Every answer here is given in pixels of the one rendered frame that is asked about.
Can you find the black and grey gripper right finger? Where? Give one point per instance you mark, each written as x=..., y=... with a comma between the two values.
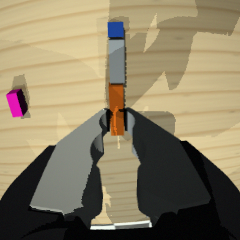
x=176, y=177

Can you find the small dark blue block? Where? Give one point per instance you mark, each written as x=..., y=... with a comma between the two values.
x=115, y=29

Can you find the magenta block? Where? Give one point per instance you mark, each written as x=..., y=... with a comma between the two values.
x=16, y=103

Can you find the grey rod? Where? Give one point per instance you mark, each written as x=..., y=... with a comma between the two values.
x=116, y=60

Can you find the orange rod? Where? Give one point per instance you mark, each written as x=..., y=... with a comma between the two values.
x=116, y=108

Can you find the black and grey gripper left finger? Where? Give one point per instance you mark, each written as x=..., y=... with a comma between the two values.
x=63, y=180

